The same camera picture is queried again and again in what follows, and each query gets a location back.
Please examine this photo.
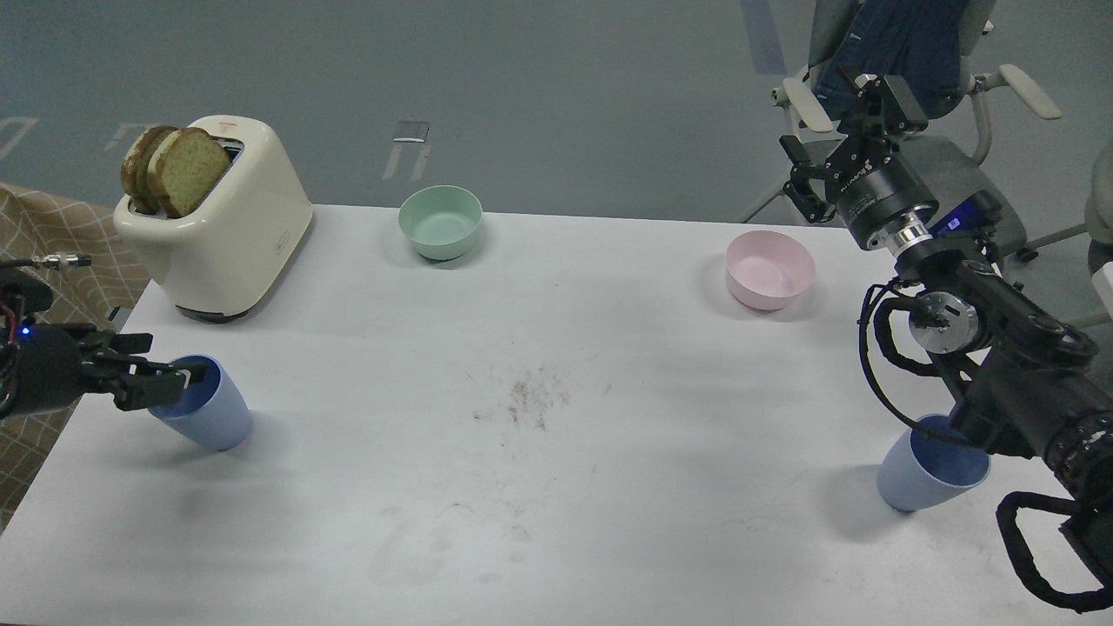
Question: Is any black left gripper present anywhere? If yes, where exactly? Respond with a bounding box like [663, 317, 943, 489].
[73, 324, 208, 411]

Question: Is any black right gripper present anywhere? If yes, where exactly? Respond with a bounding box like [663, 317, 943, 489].
[779, 74, 939, 250]

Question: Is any light blue cup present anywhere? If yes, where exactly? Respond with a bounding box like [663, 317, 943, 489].
[876, 429, 991, 512]
[148, 354, 253, 451]

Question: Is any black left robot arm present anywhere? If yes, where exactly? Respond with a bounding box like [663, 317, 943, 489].
[1, 252, 217, 419]

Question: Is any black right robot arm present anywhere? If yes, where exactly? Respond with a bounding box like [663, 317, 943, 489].
[780, 66, 1110, 614]

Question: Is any grey office chair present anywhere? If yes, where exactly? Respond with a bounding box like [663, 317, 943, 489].
[741, 1, 1062, 260]

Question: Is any blue denim jacket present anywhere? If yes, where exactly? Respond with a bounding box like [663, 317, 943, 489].
[808, 1, 969, 120]

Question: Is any cream white toaster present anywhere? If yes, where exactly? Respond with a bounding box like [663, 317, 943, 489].
[114, 115, 313, 323]

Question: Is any pink bowl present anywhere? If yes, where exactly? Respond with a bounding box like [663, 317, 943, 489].
[723, 229, 817, 310]

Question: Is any brown checkered cloth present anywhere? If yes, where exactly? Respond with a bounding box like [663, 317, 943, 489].
[0, 183, 152, 531]

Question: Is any back bread slice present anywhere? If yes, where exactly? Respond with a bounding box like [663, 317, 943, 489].
[120, 124, 179, 215]

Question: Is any bread slice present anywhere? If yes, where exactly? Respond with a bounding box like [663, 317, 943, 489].
[146, 127, 232, 219]
[120, 124, 179, 215]

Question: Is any front bread slice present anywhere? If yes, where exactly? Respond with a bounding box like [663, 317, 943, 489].
[146, 127, 232, 219]

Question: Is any white object at right edge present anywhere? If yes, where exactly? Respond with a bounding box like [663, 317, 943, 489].
[1083, 140, 1112, 316]

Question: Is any mint green bowl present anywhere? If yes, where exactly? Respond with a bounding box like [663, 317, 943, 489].
[397, 185, 483, 262]

